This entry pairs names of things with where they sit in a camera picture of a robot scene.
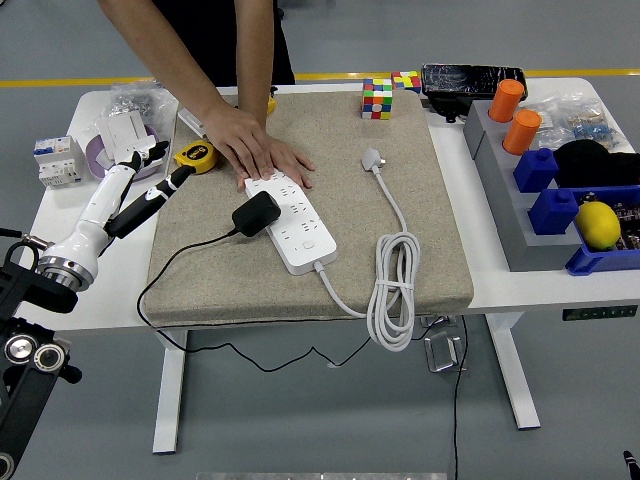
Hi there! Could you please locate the person's left hand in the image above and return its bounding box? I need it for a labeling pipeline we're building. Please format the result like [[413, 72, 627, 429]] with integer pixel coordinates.
[[235, 130, 317, 190]]

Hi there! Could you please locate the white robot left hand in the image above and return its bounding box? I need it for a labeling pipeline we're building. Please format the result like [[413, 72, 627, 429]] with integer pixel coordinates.
[[42, 140, 195, 266]]

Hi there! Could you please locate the person's right hand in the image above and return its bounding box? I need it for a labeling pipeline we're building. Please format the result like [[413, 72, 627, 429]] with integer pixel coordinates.
[[202, 94, 277, 181]]

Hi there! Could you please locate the black power adapter plug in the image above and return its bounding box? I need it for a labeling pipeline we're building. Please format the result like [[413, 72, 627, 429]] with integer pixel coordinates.
[[231, 190, 282, 239]]

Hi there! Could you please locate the white power strip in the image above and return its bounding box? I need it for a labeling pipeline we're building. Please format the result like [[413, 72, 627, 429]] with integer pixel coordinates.
[[243, 169, 337, 275]]

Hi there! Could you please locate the thin black adapter cord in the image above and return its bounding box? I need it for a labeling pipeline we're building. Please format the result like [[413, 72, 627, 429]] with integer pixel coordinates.
[[135, 229, 449, 375]]

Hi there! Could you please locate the yellow tape measure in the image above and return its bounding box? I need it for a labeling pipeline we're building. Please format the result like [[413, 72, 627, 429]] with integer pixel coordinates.
[[173, 140, 219, 176]]

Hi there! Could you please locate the purple bowl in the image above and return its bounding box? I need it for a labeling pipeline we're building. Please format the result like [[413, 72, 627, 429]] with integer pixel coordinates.
[[84, 124, 166, 180]]

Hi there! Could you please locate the white circuit breaker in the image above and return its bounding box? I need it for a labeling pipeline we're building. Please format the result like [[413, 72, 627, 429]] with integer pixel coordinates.
[[32, 135, 85, 190]]

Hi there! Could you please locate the grey-brown table mat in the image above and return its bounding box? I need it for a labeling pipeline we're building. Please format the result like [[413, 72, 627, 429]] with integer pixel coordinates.
[[141, 89, 475, 329]]

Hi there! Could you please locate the clear bag of screws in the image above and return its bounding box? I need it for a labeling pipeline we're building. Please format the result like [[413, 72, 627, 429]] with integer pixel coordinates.
[[107, 79, 180, 132]]

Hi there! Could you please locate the large colourful puzzle cube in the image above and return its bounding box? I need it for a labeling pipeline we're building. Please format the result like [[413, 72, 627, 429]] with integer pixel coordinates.
[[361, 77, 394, 121]]

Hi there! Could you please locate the white table leg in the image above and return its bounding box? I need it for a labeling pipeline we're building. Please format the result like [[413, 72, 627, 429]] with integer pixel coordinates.
[[485, 312, 542, 431], [151, 329, 189, 455]]

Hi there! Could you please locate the small colourful puzzle cube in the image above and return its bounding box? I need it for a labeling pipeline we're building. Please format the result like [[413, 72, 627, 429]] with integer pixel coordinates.
[[390, 70, 423, 95]]

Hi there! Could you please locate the table height control panel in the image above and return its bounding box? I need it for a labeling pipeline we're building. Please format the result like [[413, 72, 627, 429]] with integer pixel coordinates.
[[561, 304, 639, 322]]

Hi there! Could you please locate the black film-wrapped box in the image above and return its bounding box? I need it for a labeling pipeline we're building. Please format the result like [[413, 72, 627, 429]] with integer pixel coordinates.
[[420, 62, 529, 125]]

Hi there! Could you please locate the blue plastic bin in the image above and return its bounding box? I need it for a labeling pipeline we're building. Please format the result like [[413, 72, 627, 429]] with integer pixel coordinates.
[[564, 184, 640, 277]]

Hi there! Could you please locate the grey stepped peg base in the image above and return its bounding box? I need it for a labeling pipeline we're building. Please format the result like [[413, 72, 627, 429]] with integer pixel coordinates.
[[462, 99, 596, 274]]

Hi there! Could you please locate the clear acrylic stand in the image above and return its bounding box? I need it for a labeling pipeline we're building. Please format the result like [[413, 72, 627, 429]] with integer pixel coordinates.
[[418, 314, 459, 330], [423, 329, 469, 374]]

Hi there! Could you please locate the orange cylinder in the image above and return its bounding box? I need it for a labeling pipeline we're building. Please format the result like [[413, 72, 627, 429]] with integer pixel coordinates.
[[488, 78, 526, 124], [502, 109, 543, 156]]

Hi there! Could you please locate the yellow lemon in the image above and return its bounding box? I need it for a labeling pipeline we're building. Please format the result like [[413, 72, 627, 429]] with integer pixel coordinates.
[[574, 200, 622, 251]]

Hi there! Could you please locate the blue peg block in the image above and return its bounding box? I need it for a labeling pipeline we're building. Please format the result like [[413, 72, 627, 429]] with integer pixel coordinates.
[[527, 187, 581, 237], [512, 147, 560, 194]]

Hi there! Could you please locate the clear bag of parts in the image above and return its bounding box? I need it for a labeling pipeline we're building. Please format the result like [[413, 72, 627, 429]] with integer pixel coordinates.
[[524, 94, 629, 154]]

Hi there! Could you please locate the white wall socket panel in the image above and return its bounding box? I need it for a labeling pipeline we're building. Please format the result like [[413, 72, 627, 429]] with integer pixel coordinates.
[[113, 137, 165, 176]]

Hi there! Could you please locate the white switch panel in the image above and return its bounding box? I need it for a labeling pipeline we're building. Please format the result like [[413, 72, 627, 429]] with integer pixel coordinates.
[[96, 110, 149, 160]]

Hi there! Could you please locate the white power strip cable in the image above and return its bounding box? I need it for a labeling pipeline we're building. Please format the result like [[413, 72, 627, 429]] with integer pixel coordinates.
[[310, 146, 422, 353]]

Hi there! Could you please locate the black floor cable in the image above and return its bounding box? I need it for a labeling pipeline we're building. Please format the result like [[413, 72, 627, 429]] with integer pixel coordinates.
[[451, 315, 470, 480]]

